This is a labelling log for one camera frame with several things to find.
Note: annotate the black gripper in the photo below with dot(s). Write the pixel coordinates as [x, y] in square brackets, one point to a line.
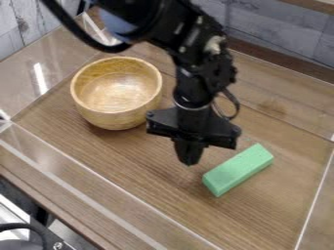
[194, 129]

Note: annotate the clear acrylic corner bracket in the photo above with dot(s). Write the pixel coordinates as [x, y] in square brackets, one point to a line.
[97, 33]

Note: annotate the green rectangular block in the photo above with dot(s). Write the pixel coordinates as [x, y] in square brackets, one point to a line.
[227, 175]

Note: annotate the black stand with cable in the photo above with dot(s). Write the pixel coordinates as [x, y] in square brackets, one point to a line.
[25, 235]

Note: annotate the wooden bowl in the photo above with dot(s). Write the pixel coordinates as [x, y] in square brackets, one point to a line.
[115, 90]

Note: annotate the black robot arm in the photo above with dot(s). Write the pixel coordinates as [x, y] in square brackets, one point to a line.
[178, 27]

